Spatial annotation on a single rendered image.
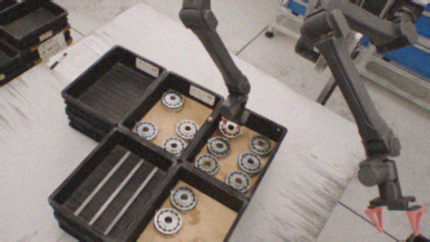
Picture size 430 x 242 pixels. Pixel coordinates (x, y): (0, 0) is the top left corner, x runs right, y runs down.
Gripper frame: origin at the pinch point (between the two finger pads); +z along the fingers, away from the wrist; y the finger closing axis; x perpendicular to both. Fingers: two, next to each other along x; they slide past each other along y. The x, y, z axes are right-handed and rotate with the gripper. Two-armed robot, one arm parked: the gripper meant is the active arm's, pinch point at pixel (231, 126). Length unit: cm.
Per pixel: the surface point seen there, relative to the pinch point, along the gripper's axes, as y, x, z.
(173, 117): -25.4, -4.2, 5.9
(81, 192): -40, -55, 6
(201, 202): 2.6, -36.4, 5.0
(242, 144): 7.4, -2.7, 5.3
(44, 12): -153, 60, 43
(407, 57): 88, 166, 48
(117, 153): -37.0, -32.5, 6.0
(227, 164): 5.6, -15.4, 5.2
